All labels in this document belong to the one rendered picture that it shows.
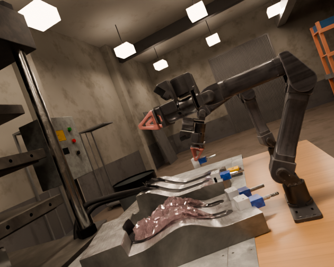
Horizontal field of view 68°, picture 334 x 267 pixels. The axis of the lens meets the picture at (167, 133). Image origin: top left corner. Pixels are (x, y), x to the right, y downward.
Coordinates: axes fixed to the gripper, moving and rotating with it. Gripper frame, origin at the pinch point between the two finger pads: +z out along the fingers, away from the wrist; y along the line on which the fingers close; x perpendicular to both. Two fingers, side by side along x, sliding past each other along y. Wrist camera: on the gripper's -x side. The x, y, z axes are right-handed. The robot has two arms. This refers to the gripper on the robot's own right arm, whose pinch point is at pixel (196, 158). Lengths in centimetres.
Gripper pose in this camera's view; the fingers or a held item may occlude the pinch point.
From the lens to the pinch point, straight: 136.0
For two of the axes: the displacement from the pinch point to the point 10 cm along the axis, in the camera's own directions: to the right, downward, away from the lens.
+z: -1.0, 9.8, 1.4
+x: 9.6, 1.3, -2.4
